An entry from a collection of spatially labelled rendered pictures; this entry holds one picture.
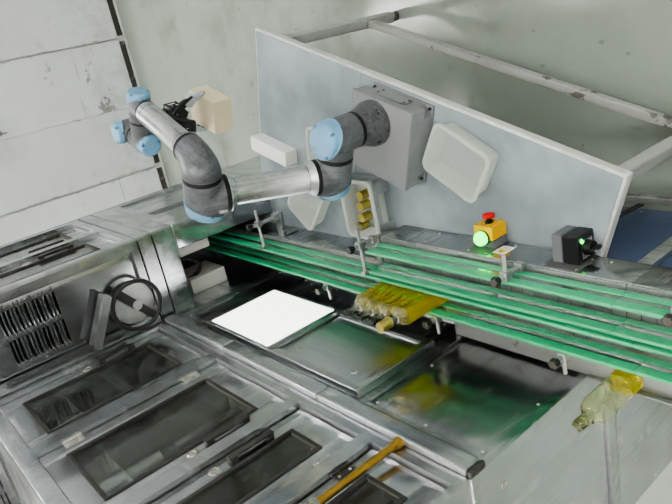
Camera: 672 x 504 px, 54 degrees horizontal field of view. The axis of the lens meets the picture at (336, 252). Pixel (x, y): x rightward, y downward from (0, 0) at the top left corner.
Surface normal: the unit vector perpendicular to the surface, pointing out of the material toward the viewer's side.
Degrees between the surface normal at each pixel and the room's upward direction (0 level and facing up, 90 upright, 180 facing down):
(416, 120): 90
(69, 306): 90
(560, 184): 0
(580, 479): 90
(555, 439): 90
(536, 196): 0
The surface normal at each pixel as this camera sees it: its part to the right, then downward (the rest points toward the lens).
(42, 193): 0.64, 0.15
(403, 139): -0.74, 0.37
